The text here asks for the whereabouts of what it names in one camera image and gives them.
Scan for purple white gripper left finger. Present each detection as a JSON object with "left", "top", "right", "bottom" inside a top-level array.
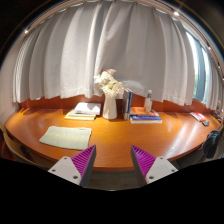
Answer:
[{"left": 49, "top": 145, "right": 96, "bottom": 187}]

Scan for dark bag on chair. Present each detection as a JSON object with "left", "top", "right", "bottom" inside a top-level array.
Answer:
[{"left": 202, "top": 130, "right": 220, "bottom": 159}]

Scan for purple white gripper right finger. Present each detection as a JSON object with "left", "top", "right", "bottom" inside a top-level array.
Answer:
[{"left": 131, "top": 145, "right": 177, "bottom": 185}]

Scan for small dark device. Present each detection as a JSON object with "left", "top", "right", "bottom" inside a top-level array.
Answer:
[{"left": 202, "top": 121, "right": 210, "bottom": 127}]

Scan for upright blue grey books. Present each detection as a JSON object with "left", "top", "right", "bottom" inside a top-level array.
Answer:
[{"left": 122, "top": 88, "right": 132, "bottom": 120}]

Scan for white ceramic vase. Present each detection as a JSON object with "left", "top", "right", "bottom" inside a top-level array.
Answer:
[{"left": 102, "top": 96, "right": 117, "bottom": 120}]

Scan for yellow flat book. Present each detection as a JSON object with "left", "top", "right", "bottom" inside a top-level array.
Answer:
[{"left": 65, "top": 111, "right": 96, "bottom": 120}]

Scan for white pleated curtain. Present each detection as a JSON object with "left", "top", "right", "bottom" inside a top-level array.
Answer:
[{"left": 13, "top": 0, "right": 224, "bottom": 109}]

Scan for blue book under stack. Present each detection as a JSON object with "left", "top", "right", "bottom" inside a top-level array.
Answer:
[{"left": 130, "top": 115, "right": 162, "bottom": 124}]

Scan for white open book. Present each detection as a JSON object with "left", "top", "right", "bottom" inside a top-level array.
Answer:
[{"left": 74, "top": 102, "right": 101, "bottom": 115}]

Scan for wooden chair at left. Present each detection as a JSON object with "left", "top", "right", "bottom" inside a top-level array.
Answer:
[{"left": 0, "top": 121, "right": 38, "bottom": 165}]

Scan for white flower bouquet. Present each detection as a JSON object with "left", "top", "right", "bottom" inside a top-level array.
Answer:
[{"left": 94, "top": 69, "right": 124, "bottom": 98}]

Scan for orange book on stack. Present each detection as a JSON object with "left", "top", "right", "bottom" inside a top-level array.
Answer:
[{"left": 130, "top": 107, "right": 159, "bottom": 117}]

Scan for clear plastic water bottle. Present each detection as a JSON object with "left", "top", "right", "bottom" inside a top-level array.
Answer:
[{"left": 144, "top": 90, "right": 152, "bottom": 113}]

